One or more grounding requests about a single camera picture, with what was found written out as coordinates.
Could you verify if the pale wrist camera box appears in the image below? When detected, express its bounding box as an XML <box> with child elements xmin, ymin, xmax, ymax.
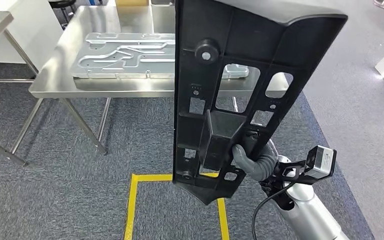
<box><xmin>304</xmin><ymin>145</ymin><xmax>338</xmax><ymax>180</ymax></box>

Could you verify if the white partition panel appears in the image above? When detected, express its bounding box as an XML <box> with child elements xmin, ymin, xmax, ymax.
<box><xmin>0</xmin><ymin>0</ymin><xmax>64</xmax><ymax>72</ymax></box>

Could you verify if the black plastic frame part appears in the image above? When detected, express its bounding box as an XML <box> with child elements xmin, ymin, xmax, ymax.
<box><xmin>172</xmin><ymin>0</ymin><xmax>349</xmax><ymax>206</ymax></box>

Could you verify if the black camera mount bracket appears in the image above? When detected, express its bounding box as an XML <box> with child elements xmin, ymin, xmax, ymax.
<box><xmin>273</xmin><ymin>150</ymin><xmax>338</xmax><ymax>186</ymax></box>

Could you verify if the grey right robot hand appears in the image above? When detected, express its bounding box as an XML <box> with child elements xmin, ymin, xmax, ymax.
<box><xmin>231</xmin><ymin>144</ymin><xmax>262</xmax><ymax>181</ymax></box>

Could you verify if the aluminium fixture plate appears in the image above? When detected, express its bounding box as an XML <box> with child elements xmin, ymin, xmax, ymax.
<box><xmin>70</xmin><ymin>32</ymin><xmax>250</xmax><ymax>80</ymax></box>

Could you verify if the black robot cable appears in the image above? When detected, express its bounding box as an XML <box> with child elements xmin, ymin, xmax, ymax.
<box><xmin>250</xmin><ymin>183</ymin><xmax>296</xmax><ymax>240</ymax></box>

